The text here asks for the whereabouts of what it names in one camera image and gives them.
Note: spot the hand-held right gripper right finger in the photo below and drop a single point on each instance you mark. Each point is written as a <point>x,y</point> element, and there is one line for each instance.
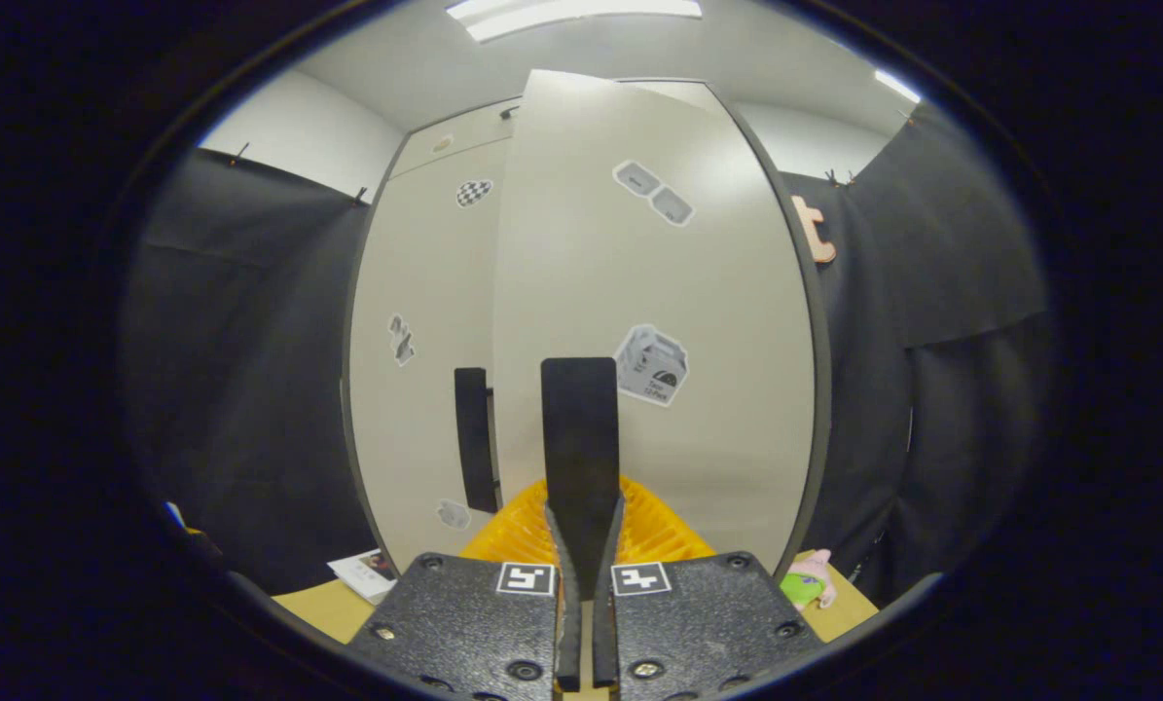
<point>698,633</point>

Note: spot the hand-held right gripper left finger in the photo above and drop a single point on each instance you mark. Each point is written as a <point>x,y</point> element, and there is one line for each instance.
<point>484,633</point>

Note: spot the grey double-door shoe cabinet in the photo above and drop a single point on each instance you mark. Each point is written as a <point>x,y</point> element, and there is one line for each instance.
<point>821,389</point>

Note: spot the grey shoe cabinet door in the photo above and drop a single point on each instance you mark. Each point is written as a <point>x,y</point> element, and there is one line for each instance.
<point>581,273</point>
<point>425,292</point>

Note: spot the pink and green toy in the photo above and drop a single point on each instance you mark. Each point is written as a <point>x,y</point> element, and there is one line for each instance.
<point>805,584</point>

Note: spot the white paper booklet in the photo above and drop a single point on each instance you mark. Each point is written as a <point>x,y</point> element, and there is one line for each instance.
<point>367,574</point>

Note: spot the black backdrop cloth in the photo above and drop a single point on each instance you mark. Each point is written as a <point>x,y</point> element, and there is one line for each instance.
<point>231,389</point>

